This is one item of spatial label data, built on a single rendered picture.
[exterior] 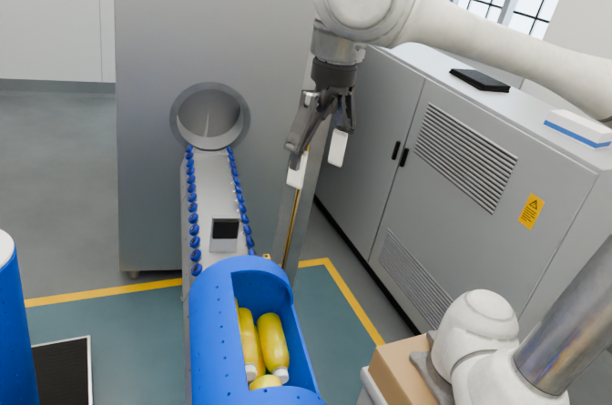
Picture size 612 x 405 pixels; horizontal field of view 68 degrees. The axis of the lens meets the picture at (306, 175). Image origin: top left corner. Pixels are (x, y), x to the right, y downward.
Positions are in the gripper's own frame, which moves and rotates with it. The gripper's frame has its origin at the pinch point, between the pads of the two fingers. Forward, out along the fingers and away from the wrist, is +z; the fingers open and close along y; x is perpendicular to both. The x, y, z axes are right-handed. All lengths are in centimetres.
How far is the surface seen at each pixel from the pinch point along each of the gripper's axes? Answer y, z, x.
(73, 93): 201, 142, 422
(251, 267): 11.0, 40.3, 20.0
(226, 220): 39, 54, 54
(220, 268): 6.2, 41.8, 26.3
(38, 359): 0, 144, 122
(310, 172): 72, 42, 42
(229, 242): 41, 65, 53
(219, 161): 89, 67, 105
